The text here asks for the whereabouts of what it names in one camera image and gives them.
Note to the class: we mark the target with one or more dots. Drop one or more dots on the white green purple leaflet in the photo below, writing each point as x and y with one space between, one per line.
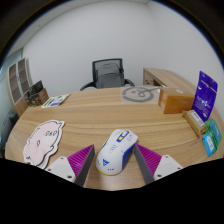
55 101

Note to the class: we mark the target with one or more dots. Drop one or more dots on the purple hanging package card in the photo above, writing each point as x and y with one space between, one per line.
205 96

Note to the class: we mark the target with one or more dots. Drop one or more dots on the grey backpack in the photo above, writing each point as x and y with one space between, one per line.
110 76

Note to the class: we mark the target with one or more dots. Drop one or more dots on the black padded chair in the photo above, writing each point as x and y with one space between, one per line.
7 130

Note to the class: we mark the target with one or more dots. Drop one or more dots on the blue product package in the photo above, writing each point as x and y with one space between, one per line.
208 145

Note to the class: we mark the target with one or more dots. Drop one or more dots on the pink pig-shaped mouse pad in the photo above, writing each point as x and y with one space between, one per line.
40 143

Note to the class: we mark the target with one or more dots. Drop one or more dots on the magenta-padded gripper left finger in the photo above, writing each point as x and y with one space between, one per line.
80 161

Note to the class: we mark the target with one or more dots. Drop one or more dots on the white blue yellow computer mouse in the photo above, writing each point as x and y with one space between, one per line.
115 153

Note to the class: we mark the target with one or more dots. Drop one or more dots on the wooden side desk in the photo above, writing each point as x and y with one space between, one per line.
166 78

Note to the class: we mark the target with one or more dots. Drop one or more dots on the brown cardboard box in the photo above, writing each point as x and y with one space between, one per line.
40 98

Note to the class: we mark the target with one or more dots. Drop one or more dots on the black printed box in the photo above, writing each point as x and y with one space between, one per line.
36 87

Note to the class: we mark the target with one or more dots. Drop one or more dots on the green product package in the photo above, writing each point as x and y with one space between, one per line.
215 131

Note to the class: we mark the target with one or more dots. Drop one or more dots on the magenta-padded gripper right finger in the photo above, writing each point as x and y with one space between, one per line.
150 160

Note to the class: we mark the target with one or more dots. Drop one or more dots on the black mesh office chair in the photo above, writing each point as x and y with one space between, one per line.
87 85

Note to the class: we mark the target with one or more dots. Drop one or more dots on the wooden shelf unit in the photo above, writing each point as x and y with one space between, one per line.
18 81

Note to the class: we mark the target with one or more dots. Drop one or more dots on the orange cardboard box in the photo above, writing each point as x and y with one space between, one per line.
176 101

